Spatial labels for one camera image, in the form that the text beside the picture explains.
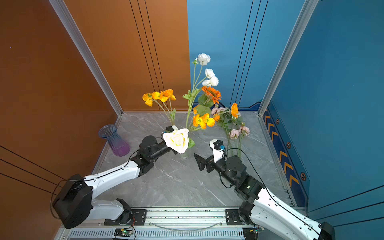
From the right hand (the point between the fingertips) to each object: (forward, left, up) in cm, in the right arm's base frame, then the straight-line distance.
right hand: (201, 150), depth 68 cm
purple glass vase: (+17, +53, -22) cm, 60 cm away
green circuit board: (-28, +38, -27) cm, 54 cm away
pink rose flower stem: (+27, -23, -22) cm, 42 cm away
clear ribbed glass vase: (+6, +7, -14) cm, 17 cm away
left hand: (+10, +7, +1) cm, 12 cm away
